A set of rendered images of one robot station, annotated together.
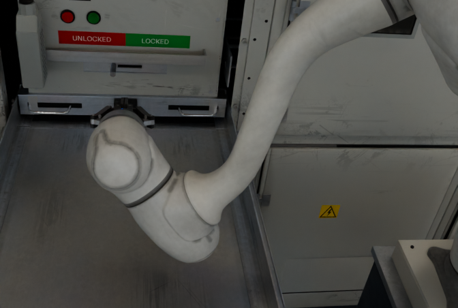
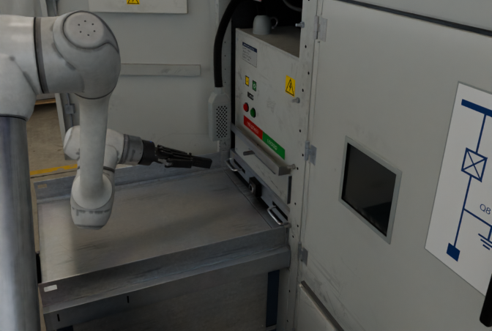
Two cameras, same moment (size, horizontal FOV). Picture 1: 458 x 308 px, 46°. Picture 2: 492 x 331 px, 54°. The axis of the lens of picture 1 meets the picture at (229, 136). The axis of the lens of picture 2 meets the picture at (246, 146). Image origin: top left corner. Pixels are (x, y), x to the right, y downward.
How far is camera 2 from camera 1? 1.43 m
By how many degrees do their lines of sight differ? 67
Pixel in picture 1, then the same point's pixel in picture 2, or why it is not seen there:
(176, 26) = (280, 138)
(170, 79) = (277, 180)
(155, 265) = (113, 241)
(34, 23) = (214, 98)
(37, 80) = (211, 134)
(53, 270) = not seen: hidden behind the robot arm
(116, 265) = (110, 228)
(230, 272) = not seen: hidden behind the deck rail
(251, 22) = (296, 151)
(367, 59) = (354, 241)
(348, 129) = (345, 318)
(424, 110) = not seen: outside the picture
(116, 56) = (249, 143)
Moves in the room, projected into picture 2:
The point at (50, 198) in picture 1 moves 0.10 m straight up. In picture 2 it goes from (160, 193) to (159, 168)
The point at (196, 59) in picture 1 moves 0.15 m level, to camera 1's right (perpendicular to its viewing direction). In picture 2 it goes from (274, 167) to (288, 192)
